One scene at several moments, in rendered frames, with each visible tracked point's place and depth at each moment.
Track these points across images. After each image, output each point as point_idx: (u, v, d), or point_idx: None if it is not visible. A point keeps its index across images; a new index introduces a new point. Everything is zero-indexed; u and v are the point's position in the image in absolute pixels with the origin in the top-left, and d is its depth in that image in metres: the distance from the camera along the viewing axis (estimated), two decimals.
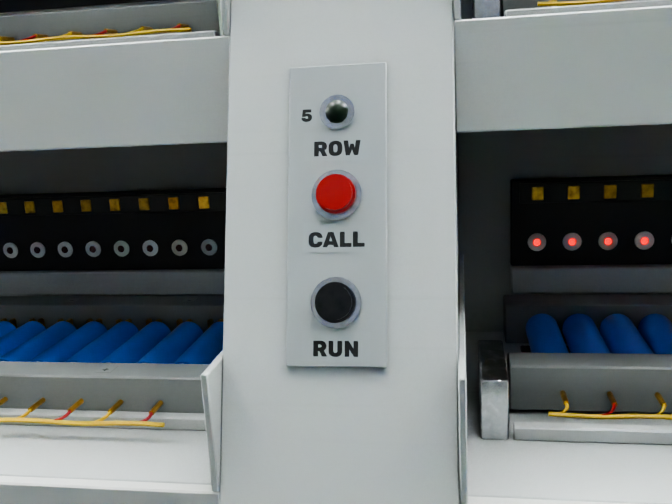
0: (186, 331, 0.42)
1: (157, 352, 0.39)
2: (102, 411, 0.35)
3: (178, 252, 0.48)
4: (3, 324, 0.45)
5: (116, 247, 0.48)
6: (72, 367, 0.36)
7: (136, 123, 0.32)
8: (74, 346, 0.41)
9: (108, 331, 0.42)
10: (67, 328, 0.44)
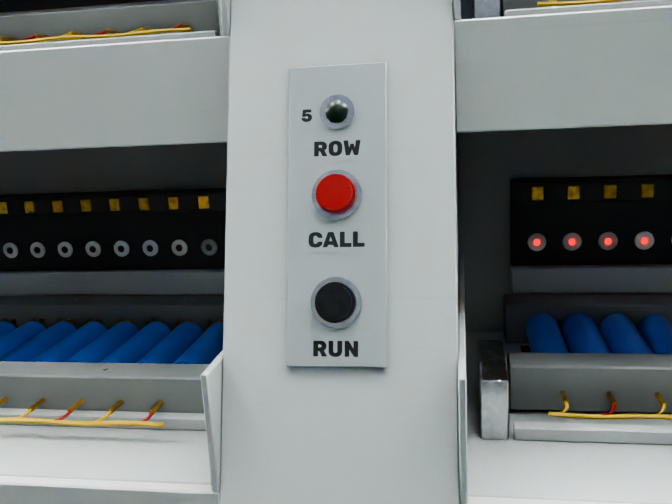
0: (186, 331, 0.42)
1: (157, 352, 0.39)
2: (102, 411, 0.35)
3: (178, 252, 0.48)
4: (3, 324, 0.45)
5: (116, 247, 0.48)
6: (72, 367, 0.36)
7: (136, 123, 0.32)
8: (74, 346, 0.41)
9: (108, 331, 0.42)
10: (67, 328, 0.44)
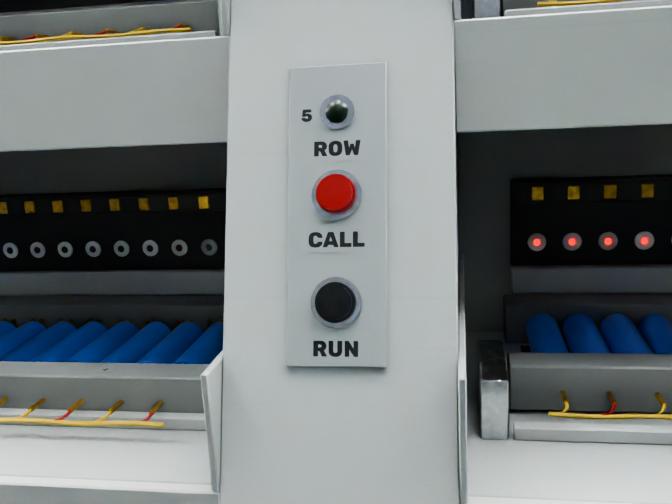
0: (186, 331, 0.42)
1: (157, 352, 0.39)
2: (102, 411, 0.35)
3: (178, 252, 0.48)
4: (3, 324, 0.45)
5: (116, 247, 0.48)
6: (72, 367, 0.36)
7: (136, 123, 0.32)
8: (74, 346, 0.41)
9: (108, 331, 0.42)
10: (67, 328, 0.44)
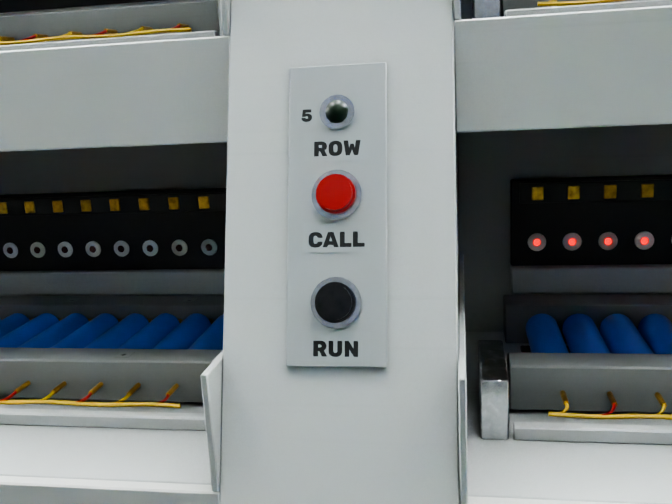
0: (195, 322, 0.44)
1: (168, 341, 0.40)
2: (102, 411, 0.35)
3: (178, 252, 0.48)
4: (17, 316, 0.47)
5: (116, 247, 0.48)
6: (91, 352, 0.38)
7: (136, 123, 0.32)
8: (88, 336, 0.43)
9: (120, 322, 0.44)
10: (80, 320, 0.46)
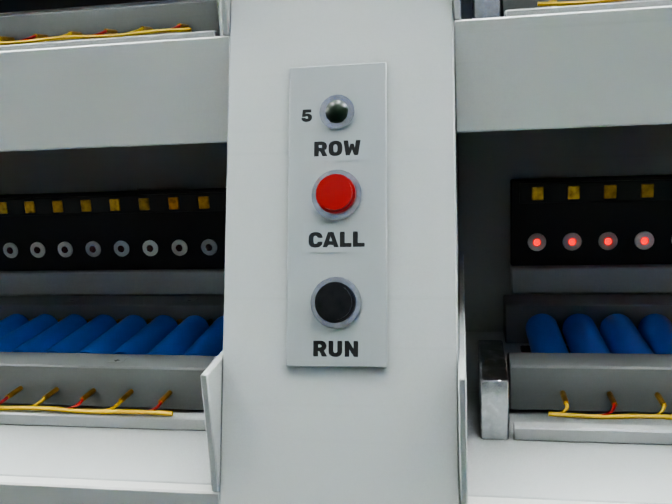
0: (193, 324, 0.43)
1: (166, 344, 0.40)
2: None
3: (178, 252, 0.48)
4: (16, 316, 0.46)
5: (116, 247, 0.48)
6: (85, 358, 0.37)
7: (136, 123, 0.32)
8: (86, 338, 0.42)
9: (118, 324, 0.44)
10: (78, 321, 0.46)
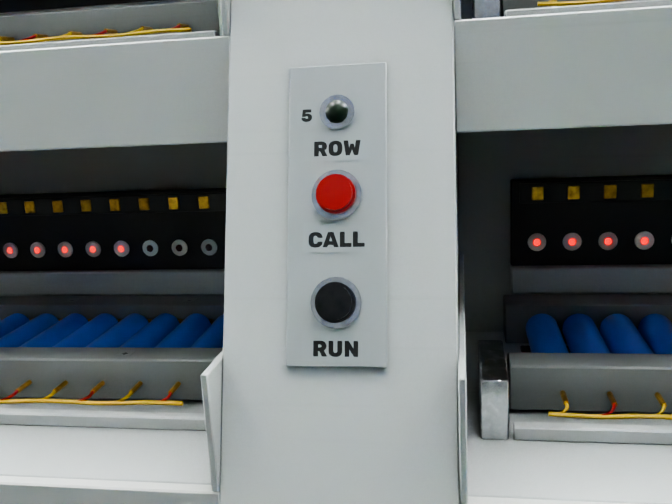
0: (195, 322, 0.44)
1: (169, 342, 0.40)
2: (102, 411, 0.35)
3: (178, 252, 0.48)
4: (17, 316, 0.47)
5: (116, 247, 0.48)
6: (93, 351, 0.38)
7: (136, 123, 0.32)
8: (88, 336, 0.43)
9: (120, 322, 0.44)
10: (79, 320, 0.46)
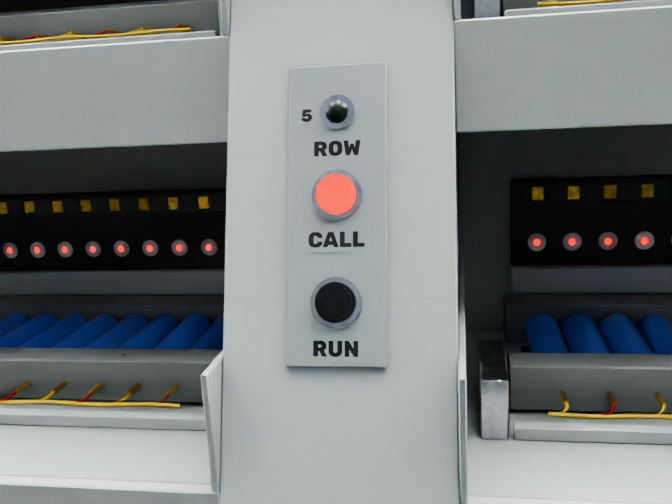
0: (195, 322, 0.44)
1: (169, 342, 0.40)
2: (102, 411, 0.35)
3: (178, 252, 0.48)
4: (17, 316, 0.47)
5: (116, 247, 0.48)
6: (91, 352, 0.38)
7: (136, 123, 0.32)
8: (88, 336, 0.43)
9: (120, 322, 0.44)
10: (79, 320, 0.46)
